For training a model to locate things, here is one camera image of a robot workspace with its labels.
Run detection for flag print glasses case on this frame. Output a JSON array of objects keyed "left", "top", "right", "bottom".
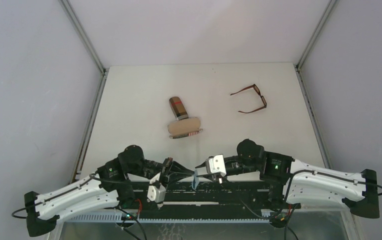
[{"left": 167, "top": 117, "right": 203, "bottom": 139}]

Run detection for brown striped glasses case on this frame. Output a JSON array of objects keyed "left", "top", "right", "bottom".
[{"left": 168, "top": 96, "right": 189, "bottom": 121}]

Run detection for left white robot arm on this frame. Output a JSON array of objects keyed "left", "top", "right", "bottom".
[{"left": 24, "top": 145, "right": 194, "bottom": 237}]

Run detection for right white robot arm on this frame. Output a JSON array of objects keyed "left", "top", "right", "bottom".
[{"left": 197, "top": 139, "right": 380, "bottom": 219}]

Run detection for brown tortoise sunglasses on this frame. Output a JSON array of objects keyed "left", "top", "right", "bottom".
[{"left": 228, "top": 83, "right": 268, "bottom": 115}]

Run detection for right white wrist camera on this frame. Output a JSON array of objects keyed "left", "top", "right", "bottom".
[{"left": 204, "top": 154, "right": 227, "bottom": 177}]

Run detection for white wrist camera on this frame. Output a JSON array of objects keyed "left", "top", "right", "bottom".
[
  {"left": 147, "top": 172, "right": 166, "bottom": 204},
  {"left": 204, "top": 154, "right": 227, "bottom": 177}
]

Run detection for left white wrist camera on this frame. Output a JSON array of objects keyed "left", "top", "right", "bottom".
[{"left": 147, "top": 172, "right": 166, "bottom": 204}]

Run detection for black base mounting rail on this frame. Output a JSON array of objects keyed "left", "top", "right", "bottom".
[{"left": 120, "top": 181, "right": 293, "bottom": 222}]

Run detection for left aluminium frame post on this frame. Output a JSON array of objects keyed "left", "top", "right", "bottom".
[{"left": 59, "top": 0, "right": 108, "bottom": 183}]

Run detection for aluminium frame post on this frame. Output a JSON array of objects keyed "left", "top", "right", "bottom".
[
  {"left": 59, "top": 0, "right": 108, "bottom": 183},
  {"left": 294, "top": 0, "right": 339, "bottom": 169}
]

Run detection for right aluminium frame post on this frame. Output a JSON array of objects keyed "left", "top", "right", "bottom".
[{"left": 294, "top": 0, "right": 339, "bottom": 169}]

